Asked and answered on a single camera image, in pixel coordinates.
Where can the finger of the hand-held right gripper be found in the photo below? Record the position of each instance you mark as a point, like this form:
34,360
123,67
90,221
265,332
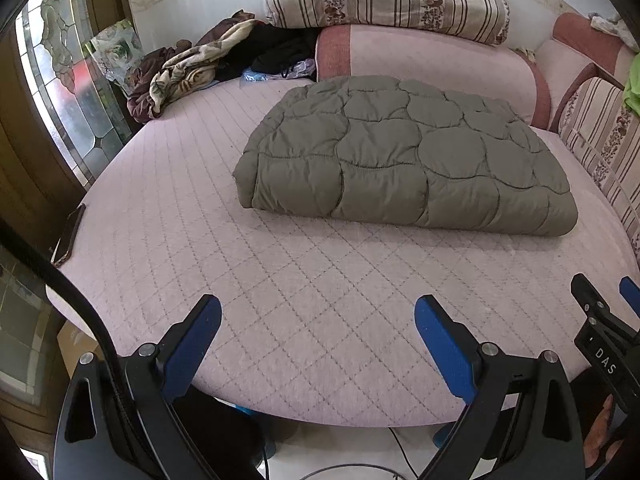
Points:
590,297
631,292

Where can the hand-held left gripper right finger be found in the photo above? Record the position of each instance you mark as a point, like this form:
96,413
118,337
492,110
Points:
445,350

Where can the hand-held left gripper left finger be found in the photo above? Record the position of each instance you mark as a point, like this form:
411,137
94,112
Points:
192,345

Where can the olive quilted hooded jacket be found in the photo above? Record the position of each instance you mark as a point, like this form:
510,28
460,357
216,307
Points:
400,160

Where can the pile of crumpled clothes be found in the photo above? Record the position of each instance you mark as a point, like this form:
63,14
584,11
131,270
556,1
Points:
142,75

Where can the person's right hand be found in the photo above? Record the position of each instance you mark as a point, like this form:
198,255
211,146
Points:
602,427

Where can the cardboard box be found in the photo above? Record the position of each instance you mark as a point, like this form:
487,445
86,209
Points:
75,350

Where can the striped floral armrest cushion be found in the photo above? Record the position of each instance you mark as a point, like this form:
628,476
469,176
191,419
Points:
605,130

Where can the smartphone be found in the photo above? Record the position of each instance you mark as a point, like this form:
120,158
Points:
67,235

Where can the glass door panel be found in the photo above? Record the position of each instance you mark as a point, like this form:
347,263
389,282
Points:
25,320

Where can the wooden armrest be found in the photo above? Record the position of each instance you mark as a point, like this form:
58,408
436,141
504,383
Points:
565,100

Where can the green cloth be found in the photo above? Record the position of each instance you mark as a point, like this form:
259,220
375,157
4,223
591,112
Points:
632,85

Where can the small patterned cloth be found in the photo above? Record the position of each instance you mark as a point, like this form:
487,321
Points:
525,55

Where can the pink sofa back cushion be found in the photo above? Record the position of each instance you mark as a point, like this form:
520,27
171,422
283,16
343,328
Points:
575,30

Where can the white cloth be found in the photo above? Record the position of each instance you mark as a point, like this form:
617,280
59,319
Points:
607,22

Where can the beige floral blanket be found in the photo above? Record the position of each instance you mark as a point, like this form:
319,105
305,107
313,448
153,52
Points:
185,70

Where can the stained glass window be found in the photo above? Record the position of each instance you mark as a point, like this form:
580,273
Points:
65,85

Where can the pink bolster cushion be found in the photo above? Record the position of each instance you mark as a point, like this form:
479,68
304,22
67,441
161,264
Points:
425,55

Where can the floral plastic bag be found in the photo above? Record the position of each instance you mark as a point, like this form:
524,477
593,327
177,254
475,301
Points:
115,47

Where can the black clothing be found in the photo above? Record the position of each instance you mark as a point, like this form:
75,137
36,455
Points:
280,50

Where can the wooden door frame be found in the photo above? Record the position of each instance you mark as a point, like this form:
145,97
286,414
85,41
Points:
25,170

